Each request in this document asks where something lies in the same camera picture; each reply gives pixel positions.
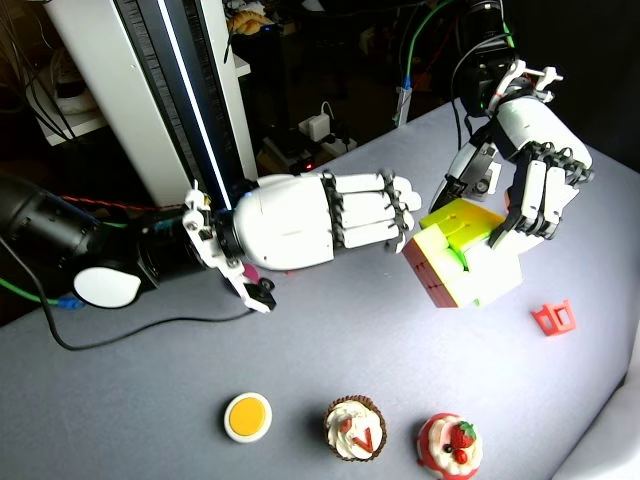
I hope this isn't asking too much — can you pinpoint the dark box with red light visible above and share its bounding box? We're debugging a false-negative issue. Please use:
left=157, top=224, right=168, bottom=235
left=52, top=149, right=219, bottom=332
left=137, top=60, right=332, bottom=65
left=258, top=135, right=324, bottom=177

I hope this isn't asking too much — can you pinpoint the toy cupcake brown wrapper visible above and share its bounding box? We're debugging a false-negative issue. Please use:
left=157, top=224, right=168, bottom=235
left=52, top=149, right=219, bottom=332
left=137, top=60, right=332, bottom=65
left=322, top=394, right=389, bottom=464

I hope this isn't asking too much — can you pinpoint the round white yellow button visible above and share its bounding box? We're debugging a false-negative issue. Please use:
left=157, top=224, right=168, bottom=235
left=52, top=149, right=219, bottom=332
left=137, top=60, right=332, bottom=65
left=223, top=392, right=274, bottom=445

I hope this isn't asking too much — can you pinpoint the white column with black strips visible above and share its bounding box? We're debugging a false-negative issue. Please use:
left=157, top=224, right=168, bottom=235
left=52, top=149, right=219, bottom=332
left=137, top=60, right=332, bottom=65
left=42, top=0, right=262, bottom=210

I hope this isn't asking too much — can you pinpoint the white sneaker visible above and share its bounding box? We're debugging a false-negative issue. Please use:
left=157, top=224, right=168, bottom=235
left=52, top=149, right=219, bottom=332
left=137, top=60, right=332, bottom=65
left=49, top=47, right=99, bottom=116

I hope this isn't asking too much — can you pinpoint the green cable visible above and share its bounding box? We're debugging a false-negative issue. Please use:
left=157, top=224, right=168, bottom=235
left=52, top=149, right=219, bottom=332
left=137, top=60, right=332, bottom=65
left=392, top=0, right=456, bottom=126
left=0, top=277, right=84, bottom=311

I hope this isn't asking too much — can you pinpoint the black cable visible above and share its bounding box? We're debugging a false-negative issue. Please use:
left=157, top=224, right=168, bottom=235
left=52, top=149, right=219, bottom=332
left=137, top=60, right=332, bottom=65
left=0, top=234, right=257, bottom=352

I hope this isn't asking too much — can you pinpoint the grey table cloth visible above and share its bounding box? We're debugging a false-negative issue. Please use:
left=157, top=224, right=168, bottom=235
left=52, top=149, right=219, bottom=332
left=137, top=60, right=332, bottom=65
left=0, top=98, right=640, bottom=480

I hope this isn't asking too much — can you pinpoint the white power strip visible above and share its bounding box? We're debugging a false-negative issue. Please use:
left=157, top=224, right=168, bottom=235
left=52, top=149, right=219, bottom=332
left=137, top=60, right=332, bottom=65
left=319, top=133, right=359, bottom=157

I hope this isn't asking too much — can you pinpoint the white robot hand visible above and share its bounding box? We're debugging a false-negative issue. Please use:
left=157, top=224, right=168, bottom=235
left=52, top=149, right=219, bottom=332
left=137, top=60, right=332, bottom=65
left=232, top=168, right=424, bottom=272
left=428, top=97, right=596, bottom=250

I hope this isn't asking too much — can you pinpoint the white power adapter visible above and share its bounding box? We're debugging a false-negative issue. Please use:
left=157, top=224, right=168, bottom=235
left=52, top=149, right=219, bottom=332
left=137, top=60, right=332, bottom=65
left=298, top=101, right=335, bottom=143

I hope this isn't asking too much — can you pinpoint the colourful puzzle cube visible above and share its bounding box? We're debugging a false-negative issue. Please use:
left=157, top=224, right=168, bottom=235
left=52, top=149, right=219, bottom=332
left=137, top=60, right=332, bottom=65
left=402, top=197, right=524, bottom=310

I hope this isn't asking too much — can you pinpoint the yellow bread-like toy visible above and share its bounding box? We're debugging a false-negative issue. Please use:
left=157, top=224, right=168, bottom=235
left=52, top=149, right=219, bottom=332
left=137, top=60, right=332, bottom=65
left=225, top=10, right=271, bottom=35

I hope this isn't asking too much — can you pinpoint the red toy strawberry cake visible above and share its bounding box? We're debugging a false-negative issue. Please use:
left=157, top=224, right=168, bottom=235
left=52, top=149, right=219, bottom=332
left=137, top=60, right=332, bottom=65
left=415, top=412, right=485, bottom=476

